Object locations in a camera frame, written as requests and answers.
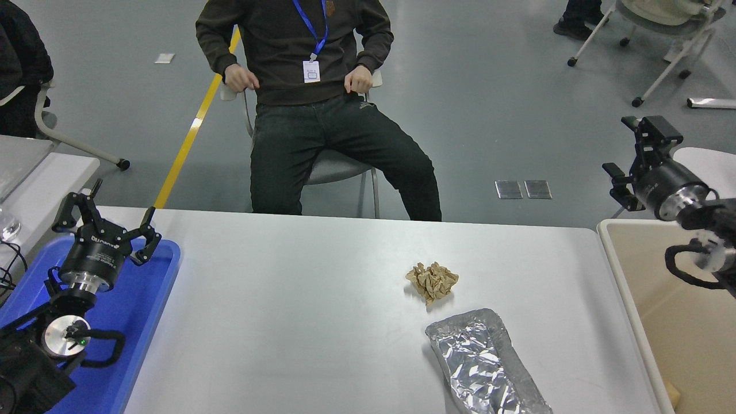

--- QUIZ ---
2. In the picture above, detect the crumpled tan paper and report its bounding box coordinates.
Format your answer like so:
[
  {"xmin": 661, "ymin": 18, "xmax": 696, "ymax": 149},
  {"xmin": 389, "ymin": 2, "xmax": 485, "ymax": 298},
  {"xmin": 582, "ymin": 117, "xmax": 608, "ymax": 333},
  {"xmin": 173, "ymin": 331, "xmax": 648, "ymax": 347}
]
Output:
[{"xmin": 405, "ymin": 262, "xmax": 459, "ymax": 305}]

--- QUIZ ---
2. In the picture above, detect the person's left hand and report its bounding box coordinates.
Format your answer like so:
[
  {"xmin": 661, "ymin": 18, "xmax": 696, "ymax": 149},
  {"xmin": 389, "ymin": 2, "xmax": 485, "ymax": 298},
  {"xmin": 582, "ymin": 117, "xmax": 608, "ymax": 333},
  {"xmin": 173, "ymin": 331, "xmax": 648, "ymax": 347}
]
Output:
[{"xmin": 344, "ymin": 65, "xmax": 374, "ymax": 95}]

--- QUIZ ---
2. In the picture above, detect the grey office chair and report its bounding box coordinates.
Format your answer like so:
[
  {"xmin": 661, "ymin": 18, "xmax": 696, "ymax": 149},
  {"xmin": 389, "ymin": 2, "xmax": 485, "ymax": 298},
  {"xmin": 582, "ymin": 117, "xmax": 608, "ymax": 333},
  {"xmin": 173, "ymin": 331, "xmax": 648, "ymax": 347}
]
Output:
[{"xmin": 220, "ymin": 69, "xmax": 383, "ymax": 219}]

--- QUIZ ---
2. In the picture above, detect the white-framed wheeled chair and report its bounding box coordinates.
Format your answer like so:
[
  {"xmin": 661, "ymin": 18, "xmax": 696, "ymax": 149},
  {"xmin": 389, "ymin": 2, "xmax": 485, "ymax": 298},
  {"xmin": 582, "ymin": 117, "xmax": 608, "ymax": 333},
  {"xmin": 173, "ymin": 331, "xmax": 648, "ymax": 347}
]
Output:
[
  {"xmin": 0, "ymin": 80, "xmax": 132, "ymax": 171},
  {"xmin": 568, "ymin": 0, "xmax": 730, "ymax": 109}
]

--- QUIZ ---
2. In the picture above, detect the thin black cable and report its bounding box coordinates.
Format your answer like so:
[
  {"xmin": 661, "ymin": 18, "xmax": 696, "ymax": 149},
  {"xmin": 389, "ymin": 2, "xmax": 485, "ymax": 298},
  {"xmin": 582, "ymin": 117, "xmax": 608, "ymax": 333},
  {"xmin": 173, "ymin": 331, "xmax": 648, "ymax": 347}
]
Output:
[{"xmin": 0, "ymin": 240, "xmax": 28, "ymax": 302}]

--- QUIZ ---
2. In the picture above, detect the blue plastic tray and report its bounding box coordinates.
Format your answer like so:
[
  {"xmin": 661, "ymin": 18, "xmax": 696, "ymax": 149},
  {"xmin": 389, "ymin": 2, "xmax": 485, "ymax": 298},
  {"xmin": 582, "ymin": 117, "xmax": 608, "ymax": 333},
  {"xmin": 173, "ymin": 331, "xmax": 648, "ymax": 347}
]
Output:
[{"xmin": 0, "ymin": 236, "xmax": 181, "ymax": 414}]

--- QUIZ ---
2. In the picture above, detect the grey flat panel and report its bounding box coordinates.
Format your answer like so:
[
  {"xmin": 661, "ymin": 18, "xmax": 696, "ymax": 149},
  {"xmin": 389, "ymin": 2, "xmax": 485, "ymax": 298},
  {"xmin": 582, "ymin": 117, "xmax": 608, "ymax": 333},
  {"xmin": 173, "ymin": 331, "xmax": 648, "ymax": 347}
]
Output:
[{"xmin": 0, "ymin": 136, "xmax": 53, "ymax": 203}]

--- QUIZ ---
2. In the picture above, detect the large pale bin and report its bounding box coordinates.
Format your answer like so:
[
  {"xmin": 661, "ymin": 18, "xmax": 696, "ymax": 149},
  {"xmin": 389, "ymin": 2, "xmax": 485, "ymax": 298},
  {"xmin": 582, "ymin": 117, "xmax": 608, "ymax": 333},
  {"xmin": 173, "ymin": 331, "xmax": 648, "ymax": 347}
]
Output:
[{"xmin": 596, "ymin": 218, "xmax": 736, "ymax": 414}]

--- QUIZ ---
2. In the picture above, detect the blue lanyard with badge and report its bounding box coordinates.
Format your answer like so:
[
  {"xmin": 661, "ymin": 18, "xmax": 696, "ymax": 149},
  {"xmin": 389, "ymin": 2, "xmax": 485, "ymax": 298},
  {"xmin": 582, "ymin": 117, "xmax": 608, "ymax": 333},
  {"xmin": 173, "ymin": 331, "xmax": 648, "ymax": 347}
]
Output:
[{"xmin": 292, "ymin": 0, "xmax": 329, "ymax": 84}]

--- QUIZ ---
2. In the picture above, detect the white side table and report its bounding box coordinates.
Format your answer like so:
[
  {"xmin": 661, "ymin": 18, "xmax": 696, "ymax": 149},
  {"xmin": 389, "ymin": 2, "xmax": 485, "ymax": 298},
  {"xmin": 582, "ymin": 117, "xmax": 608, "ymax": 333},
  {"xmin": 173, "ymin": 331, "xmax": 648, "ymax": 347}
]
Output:
[{"xmin": 0, "ymin": 152, "xmax": 100, "ymax": 277}]

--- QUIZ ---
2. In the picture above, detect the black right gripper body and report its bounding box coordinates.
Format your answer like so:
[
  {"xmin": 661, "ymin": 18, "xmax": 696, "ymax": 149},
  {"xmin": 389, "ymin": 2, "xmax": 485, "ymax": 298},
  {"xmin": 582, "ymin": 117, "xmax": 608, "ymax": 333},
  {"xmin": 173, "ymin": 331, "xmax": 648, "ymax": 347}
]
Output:
[{"xmin": 631, "ymin": 161, "xmax": 709, "ymax": 217}]

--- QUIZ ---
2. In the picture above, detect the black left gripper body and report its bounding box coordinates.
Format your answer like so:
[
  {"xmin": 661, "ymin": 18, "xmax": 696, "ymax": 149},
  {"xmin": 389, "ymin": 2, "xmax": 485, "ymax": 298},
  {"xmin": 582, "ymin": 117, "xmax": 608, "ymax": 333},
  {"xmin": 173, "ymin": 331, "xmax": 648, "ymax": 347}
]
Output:
[{"xmin": 59, "ymin": 223, "xmax": 133, "ymax": 283}]

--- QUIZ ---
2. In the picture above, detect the person's right hand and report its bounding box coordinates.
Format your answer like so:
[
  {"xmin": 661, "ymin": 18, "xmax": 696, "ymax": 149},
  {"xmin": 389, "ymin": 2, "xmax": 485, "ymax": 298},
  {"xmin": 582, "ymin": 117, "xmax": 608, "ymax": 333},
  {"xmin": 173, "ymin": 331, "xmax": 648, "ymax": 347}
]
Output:
[{"xmin": 224, "ymin": 63, "xmax": 260, "ymax": 93}]

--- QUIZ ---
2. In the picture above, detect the person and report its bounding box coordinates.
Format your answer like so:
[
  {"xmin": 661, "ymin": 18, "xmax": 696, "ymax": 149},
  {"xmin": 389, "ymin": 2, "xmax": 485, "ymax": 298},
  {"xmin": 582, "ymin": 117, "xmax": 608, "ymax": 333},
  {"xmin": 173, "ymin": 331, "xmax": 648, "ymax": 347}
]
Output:
[
  {"xmin": 0, "ymin": 0, "xmax": 55, "ymax": 139},
  {"xmin": 195, "ymin": 0, "xmax": 442, "ymax": 222},
  {"xmin": 554, "ymin": 0, "xmax": 604, "ymax": 41}
]

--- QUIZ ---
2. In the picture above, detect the clear glass object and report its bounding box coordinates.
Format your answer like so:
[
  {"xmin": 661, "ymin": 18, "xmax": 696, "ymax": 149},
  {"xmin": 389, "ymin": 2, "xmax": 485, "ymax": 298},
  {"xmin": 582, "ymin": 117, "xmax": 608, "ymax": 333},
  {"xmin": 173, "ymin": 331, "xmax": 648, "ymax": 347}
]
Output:
[{"xmin": 0, "ymin": 208, "xmax": 21, "ymax": 243}]

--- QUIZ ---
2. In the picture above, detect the silver foil tray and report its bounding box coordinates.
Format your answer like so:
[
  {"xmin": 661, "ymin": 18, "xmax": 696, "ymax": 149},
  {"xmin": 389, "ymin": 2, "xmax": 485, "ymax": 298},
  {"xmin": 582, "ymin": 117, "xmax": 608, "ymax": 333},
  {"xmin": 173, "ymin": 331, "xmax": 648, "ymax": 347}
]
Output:
[{"xmin": 424, "ymin": 309, "xmax": 554, "ymax": 414}]

